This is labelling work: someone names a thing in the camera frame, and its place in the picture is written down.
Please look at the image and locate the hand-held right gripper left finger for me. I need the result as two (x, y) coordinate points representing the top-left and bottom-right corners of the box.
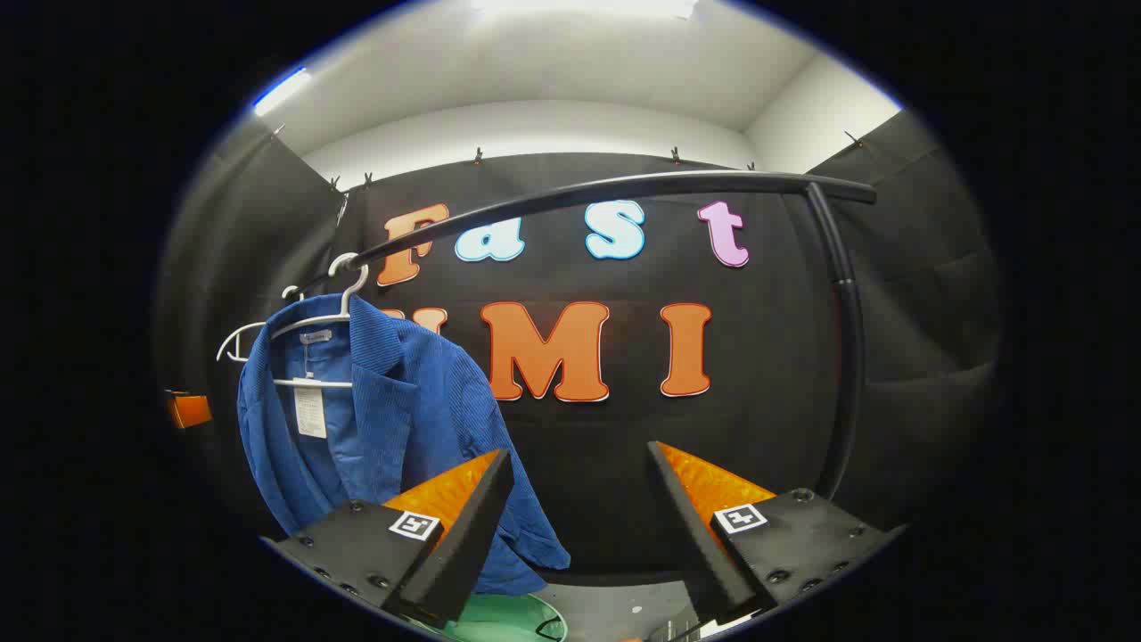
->
(259, 449), (516, 630)

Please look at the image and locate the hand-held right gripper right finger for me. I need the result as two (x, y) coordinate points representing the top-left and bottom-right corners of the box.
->
(646, 440), (897, 630)

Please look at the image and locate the green laundry hamper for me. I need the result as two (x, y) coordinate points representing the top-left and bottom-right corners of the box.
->
(428, 591), (569, 642)

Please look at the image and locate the blue corduroy jacket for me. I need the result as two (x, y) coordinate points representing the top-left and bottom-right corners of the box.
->
(236, 294), (572, 597)

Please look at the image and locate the white plastic clothes hanger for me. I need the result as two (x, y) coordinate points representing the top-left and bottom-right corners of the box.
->
(267, 252), (371, 390)
(217, 284), (304, 363)

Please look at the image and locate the black metal clothes rack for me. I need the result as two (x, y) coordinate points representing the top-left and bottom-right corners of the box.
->
(294, 169), (879, 500)

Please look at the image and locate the ceiling light panel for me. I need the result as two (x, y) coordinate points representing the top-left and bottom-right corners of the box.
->
(253, 67), (314, 118)

